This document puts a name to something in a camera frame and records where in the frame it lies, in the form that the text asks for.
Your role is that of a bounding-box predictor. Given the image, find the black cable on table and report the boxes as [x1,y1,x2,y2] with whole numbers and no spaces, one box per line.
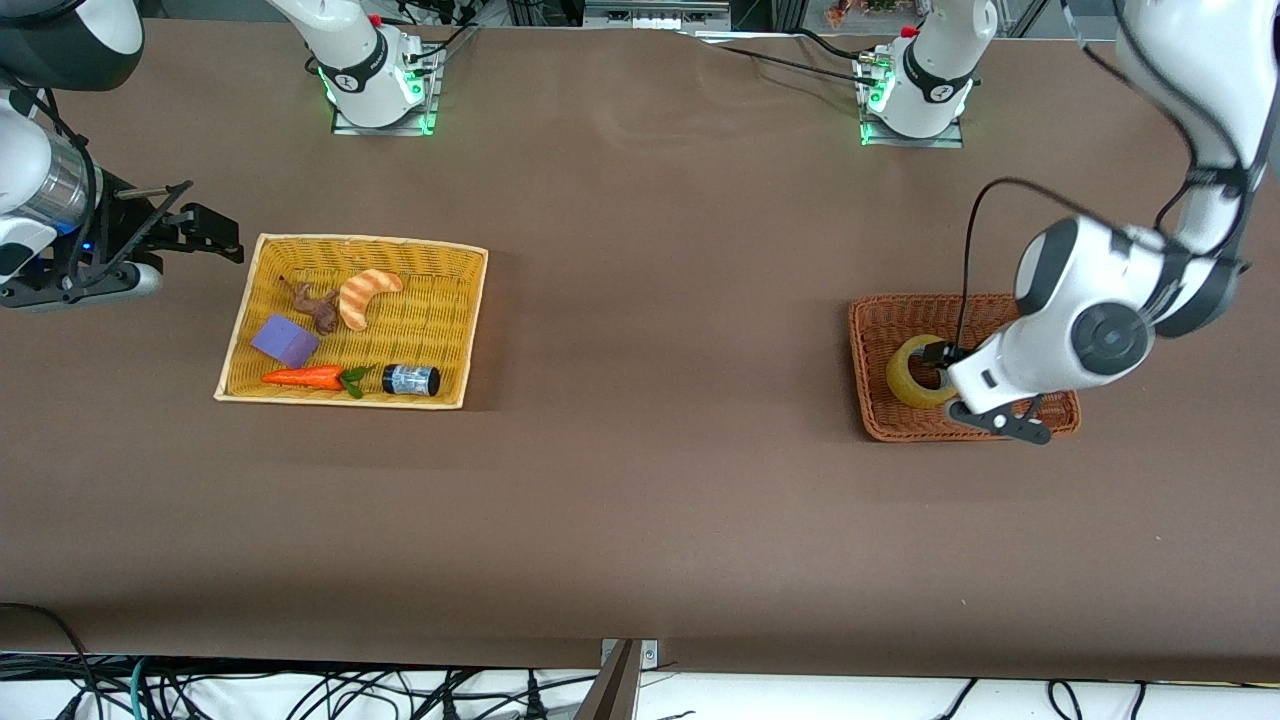
[795,27,876,63]
[700,42,883,87]

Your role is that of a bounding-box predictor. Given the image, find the orange background object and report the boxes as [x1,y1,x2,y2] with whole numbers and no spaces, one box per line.
[827,0,927,29]

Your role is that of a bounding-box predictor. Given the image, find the orange toy carrot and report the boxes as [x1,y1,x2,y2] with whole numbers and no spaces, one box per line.
[261,364,377,401]

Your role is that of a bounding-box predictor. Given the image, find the small black jar blue label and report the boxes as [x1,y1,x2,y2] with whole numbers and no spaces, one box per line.
[382,364,442,398]

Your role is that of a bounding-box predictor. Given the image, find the purple foam block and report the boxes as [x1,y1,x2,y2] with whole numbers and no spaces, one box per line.
[250,313,321,368]

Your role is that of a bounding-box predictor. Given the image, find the yellow wicker basket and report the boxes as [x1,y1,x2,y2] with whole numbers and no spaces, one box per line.
[214,233,490,411]

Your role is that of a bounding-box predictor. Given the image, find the clear yellowish tape roll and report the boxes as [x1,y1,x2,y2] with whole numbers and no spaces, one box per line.
[885,334,964,410]

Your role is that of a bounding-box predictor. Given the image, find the black cables at base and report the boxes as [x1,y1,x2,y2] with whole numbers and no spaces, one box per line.
[385,0,483,69]

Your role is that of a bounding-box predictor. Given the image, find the brown toy figure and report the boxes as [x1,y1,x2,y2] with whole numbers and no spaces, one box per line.
[279,275,344,336]

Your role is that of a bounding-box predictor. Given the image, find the brown wicker basket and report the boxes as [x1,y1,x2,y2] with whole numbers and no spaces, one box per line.
[848,292,1083,443]

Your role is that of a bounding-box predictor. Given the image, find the black floor cable bundle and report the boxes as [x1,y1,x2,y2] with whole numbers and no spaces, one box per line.
[150,664,601,720]

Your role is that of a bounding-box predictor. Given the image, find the grey metal device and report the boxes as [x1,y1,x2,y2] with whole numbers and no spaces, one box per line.
[583,0,732,32]

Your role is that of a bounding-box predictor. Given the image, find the small metal table bracket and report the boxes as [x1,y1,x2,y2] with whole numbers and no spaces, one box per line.
[599,638,661,670]

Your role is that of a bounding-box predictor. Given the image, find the striped toy croissant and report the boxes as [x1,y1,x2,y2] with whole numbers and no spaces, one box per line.
[338,268,405,333]

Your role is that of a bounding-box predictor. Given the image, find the dark metal pole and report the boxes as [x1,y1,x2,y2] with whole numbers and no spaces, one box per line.
[572,640,644,720]

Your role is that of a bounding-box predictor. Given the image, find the black looped floor cable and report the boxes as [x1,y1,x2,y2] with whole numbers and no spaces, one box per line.
[0,602,103,720]

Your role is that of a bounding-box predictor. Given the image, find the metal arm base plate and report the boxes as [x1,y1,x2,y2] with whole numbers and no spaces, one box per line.
[330,44,440,137]
[858,54,968,150]

